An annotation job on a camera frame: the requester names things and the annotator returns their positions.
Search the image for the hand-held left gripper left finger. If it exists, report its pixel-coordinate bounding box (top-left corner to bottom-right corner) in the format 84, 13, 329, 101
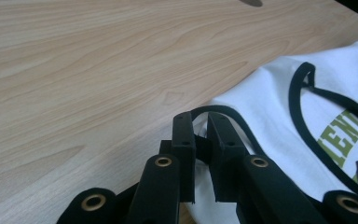
171, 111, 197, 204

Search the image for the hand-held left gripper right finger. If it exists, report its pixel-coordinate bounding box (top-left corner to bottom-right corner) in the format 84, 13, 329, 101
206, 112, 248, 203

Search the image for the white tank top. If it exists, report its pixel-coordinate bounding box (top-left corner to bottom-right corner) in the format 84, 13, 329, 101
185, 27, 358, 224

